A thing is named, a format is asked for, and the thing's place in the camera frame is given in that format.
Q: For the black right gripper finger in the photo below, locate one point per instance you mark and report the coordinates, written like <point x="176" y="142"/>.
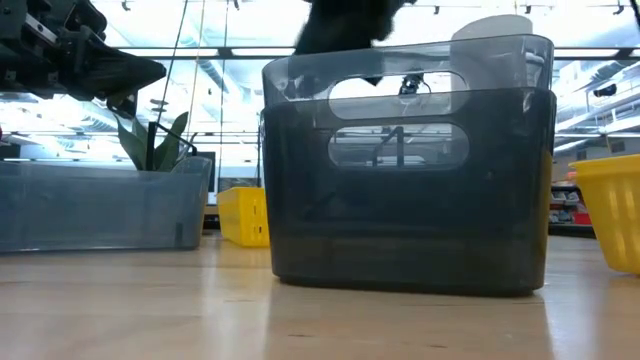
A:
<point x="330" y="25"/>
<point x="375" y="17"/>

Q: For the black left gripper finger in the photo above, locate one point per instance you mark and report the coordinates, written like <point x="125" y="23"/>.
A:
<point x="125" y="105"/>
<point x="115" y="75"/>

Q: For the smoke grey translucent bin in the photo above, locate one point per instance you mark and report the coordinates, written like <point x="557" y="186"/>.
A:
<point x="430" y="60"/>
<point x="400" y="225"/>
<point x="100" y="210"/>

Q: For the yellow perforated plastic basket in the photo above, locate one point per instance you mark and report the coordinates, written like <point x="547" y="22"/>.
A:
<point x="242" y="215"/>
<point x="610" y="215"/>

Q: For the green plant white pot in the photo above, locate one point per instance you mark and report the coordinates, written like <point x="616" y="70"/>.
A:
<point x="170" y="145"/>

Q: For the white shade wooden base lamp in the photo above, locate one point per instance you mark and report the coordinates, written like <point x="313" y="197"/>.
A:
<point x="492" y="25"/>

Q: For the black ceiling fixture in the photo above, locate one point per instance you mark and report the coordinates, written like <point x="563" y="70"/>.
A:
<point x="606" y="90"/>

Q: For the red bin storage shelving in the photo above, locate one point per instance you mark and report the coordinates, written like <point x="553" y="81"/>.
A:
<point x="570" y="210"/>

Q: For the black overhead rig camera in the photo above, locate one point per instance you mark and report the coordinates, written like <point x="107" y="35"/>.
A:
<point x="410" y="85"/>

